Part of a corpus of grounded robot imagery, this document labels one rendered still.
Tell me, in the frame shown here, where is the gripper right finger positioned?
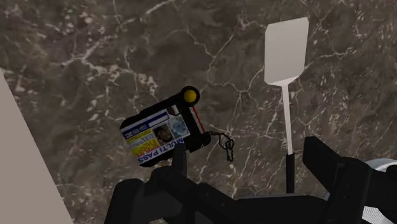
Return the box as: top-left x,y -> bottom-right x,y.
302,136 -> 397,224

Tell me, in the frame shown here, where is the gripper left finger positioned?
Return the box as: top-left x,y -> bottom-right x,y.
104,143 -> 238,224

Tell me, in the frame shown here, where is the white rounded object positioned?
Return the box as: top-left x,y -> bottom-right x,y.
361,157 -> 397,224

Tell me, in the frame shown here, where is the black card holder with chain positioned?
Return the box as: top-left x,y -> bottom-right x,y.
119,85 -> 235,168

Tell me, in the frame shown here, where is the white spatula with black handle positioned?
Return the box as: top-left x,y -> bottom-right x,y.
263,17 -> 310,195

